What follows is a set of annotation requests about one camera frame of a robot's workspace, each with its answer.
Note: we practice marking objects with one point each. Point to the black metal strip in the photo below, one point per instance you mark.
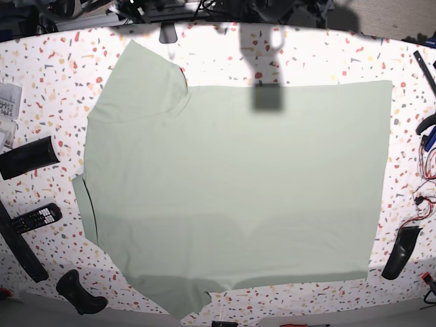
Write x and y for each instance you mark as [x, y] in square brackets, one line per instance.
[425, 71]

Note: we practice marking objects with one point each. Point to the long black bar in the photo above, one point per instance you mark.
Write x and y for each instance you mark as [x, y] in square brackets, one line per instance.
[20, 249]

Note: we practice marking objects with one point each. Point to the black game controller grip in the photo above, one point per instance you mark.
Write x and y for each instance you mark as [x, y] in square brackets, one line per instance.
[85, 303]

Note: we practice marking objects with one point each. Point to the dark camera mount base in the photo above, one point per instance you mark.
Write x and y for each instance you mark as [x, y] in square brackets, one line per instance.
[168, 33]

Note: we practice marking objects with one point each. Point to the black curved handle piece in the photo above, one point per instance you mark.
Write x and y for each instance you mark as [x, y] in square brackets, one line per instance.
[403, 248]

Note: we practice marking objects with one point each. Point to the black TV remote control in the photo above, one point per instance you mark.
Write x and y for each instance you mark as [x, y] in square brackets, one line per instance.
[37, 218]

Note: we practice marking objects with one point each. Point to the small clear plastic box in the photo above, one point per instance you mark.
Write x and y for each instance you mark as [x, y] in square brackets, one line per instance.
[7, 129]

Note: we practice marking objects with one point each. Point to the light green T-shirt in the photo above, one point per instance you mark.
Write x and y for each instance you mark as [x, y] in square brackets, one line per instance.
[195, 190]

